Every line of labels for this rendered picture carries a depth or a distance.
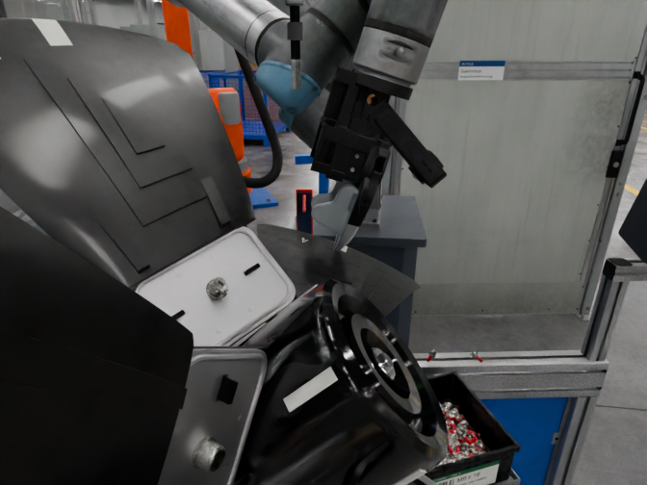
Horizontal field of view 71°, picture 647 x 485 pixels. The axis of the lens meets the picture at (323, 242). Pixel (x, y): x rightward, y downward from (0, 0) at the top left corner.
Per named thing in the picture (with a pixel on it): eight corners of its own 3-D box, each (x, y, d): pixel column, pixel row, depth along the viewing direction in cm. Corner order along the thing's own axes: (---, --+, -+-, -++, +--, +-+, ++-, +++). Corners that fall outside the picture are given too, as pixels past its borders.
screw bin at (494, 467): (375, 524, 60) (377, 488, 57) (334, 430, 75) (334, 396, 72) (513, 481, 66) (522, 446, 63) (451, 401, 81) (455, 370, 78)
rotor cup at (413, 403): (288, 658, 24) (498, 551, 21) (87, 480, 21) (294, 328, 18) (313, 456, 38) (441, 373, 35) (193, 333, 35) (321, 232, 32)
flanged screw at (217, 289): (202, 303, 29) (204, 294, 27) (206, 283, 30) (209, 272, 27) (223, 307, 30) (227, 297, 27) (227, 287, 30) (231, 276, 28)
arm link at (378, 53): (421, 48, 53) (439, 49, 45) (406, 89, 54) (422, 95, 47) (359, 27, 52) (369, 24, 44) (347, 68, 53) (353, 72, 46)
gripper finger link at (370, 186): (343, 214, 57) (366, 147, 53) (356, 217, 57) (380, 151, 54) (347, 227, 52) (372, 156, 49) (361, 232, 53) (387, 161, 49)
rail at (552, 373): (116, 408, 83) (108, 373, 80) (124, 393, 87) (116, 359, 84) (599, 396, 86) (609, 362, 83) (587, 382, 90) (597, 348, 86)
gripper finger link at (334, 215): (300, 240, 58) (322, 171, 54) (345, 252, 58) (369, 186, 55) (300, 250, 55) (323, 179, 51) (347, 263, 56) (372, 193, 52)
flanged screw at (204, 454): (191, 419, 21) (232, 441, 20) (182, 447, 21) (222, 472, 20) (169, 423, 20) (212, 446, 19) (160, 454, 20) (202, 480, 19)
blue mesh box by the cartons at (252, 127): (212, 144, 674) (205, 73, 634) (241, 129, 788) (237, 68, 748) (269, 146, 660) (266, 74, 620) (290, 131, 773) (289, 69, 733)
